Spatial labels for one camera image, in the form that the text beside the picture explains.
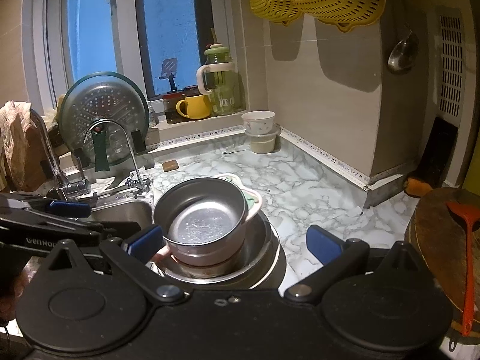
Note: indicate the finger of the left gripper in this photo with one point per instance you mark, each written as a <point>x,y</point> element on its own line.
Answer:
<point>70,209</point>

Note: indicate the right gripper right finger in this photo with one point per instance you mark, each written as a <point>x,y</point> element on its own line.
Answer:
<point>323,245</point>

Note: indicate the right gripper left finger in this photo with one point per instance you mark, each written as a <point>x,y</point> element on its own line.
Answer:
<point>144,244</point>

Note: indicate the large steel mixing bowl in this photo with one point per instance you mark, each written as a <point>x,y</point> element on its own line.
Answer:
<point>258,240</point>

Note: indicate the pink steel handled pot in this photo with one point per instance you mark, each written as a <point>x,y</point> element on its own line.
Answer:
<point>204,220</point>

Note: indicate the large white floral plate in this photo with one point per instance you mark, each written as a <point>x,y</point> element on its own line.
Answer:
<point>267,275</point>

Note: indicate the steel kitchen sink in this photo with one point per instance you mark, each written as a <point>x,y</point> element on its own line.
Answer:
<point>123,208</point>

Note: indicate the person's hand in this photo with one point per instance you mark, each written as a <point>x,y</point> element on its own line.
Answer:
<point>9,302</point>

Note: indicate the black lid stand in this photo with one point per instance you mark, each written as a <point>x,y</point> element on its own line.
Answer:
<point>86,153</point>

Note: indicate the chrome gooseneck faucet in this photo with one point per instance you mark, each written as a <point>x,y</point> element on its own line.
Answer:
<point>112,145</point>

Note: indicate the brown soap bar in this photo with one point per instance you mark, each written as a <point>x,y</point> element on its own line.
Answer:
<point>170,165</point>

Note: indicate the beige dish cloth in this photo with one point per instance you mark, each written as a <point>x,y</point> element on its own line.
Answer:
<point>22,153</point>

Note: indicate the round wooden cutting board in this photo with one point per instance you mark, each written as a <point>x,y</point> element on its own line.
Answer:
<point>439,236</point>

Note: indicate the glass pot lid green rim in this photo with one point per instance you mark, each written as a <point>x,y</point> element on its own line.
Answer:
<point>102,95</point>

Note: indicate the plastic lidded food tub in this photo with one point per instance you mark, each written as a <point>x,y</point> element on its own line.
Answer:
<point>264,143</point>

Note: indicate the small floral bowl on tub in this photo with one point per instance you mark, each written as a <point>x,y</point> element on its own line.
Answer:
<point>258,122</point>

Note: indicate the dark glass jar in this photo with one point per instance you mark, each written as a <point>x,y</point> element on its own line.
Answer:
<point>169,107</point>

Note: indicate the yellow ceramic mug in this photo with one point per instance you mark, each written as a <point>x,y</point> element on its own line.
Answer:
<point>194,107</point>

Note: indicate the phone holder outside window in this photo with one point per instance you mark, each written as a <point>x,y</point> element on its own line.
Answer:
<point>168,73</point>

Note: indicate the green glass ice pitcher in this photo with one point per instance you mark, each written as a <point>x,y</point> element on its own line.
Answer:
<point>218,79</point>

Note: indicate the hanging steel ladle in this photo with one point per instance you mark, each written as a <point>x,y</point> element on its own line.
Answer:
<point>403,56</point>

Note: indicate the orange handled black brush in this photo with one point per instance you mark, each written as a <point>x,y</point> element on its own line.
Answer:
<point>434,161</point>

